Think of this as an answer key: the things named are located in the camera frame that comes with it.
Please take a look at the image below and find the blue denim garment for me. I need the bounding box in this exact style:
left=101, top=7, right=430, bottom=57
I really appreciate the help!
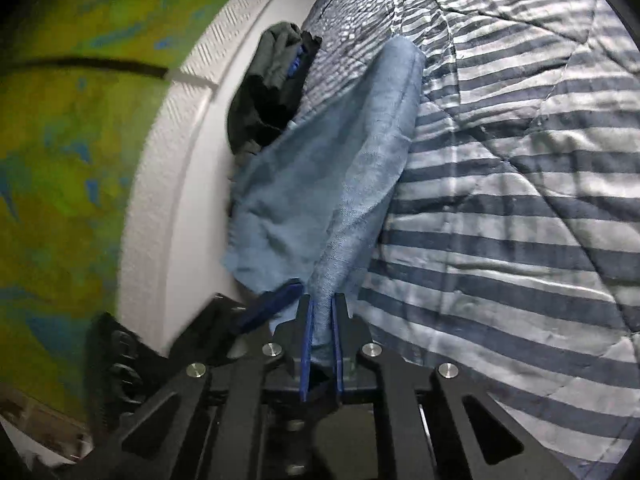
left=224, top=36, right=425, bottom=365

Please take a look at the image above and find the striped blue white bedspread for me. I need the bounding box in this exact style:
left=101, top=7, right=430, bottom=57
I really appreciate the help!
left=302, top=0, right=639, bottom=479

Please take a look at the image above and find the dark grey folded garment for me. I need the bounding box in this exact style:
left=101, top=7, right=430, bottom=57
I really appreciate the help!
left=227, top=22, right=322, bottom=155

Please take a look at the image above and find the black hanging cable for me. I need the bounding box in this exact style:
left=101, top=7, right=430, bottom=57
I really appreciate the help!
left=0, top=56, right=172, bottom=82

